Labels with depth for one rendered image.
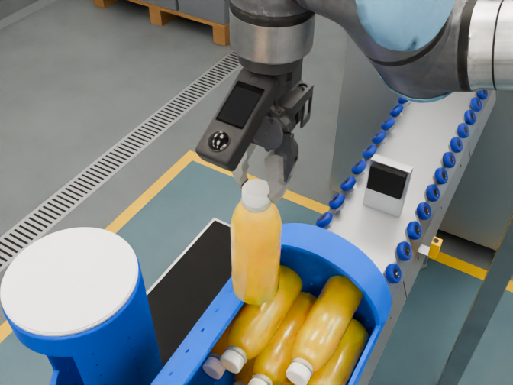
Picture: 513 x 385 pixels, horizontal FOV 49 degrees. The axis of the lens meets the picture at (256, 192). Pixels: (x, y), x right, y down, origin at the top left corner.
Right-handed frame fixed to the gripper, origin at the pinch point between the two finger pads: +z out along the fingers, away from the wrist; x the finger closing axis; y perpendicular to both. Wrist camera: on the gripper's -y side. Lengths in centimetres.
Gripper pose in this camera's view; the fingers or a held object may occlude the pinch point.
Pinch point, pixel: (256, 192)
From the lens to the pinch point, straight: 74.5
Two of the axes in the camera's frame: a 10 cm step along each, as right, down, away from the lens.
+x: -8.7, -3.5, 3.4
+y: 4.9, -5.9, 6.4
